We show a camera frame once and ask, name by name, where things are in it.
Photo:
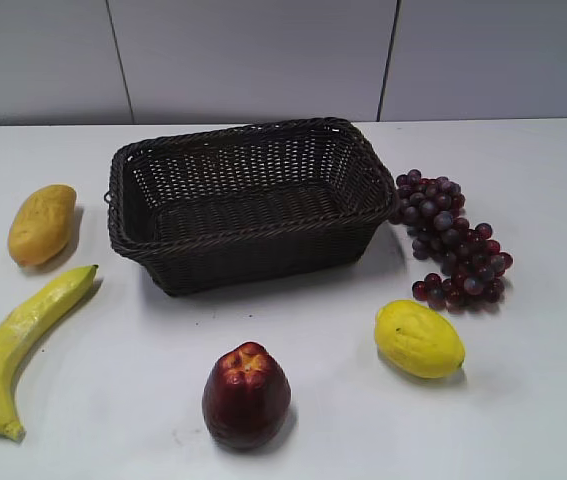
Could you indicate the yellow lemon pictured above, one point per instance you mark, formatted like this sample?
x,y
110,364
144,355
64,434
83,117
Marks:
x,y
418,340

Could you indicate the yellow banana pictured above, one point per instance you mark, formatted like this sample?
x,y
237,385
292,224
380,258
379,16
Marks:
x,y
25,325

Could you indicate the red apple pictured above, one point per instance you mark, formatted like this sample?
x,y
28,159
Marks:
x,y
246,398

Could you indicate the dark woven basket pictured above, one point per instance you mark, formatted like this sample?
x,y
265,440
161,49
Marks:
x,y
200,211

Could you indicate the yellow-orange mango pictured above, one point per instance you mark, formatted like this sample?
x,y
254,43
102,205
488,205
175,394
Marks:
x,y
42,226

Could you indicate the purple grape bunch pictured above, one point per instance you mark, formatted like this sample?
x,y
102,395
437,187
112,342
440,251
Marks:
x,y
471,262

